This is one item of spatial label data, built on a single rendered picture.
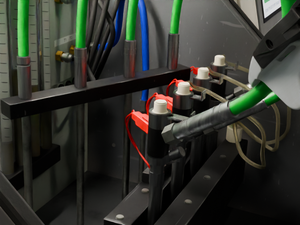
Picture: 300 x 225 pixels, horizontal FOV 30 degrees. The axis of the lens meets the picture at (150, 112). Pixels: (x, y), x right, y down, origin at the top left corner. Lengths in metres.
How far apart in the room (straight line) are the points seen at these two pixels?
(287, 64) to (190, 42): 0.53
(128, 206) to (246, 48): 0.36
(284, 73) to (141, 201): 0.35
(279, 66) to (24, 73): 0.39
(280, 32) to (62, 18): 0.60
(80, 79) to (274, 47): 0.43
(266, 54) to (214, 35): 0.51
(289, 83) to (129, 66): 0.43
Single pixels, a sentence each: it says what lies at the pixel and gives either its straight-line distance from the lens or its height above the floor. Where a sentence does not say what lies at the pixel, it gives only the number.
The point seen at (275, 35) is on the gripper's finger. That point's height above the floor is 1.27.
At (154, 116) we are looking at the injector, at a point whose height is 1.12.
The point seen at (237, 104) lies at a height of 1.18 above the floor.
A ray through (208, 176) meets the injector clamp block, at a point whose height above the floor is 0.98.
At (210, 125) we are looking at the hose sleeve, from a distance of 0.56.
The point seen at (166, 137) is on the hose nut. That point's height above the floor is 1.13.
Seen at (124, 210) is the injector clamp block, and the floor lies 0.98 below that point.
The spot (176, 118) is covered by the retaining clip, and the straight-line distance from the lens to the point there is 0.68.
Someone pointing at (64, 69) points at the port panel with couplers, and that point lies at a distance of 1.01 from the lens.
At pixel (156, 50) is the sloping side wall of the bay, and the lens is 1.01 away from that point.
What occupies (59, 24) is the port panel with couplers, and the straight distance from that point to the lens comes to 0.98.
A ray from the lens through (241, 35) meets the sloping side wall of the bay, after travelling 0.96.
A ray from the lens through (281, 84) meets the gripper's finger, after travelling 0.48.
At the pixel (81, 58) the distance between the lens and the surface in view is 0.80.
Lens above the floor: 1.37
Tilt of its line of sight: 21 degrees down
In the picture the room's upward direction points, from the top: 3 degrees clockwise
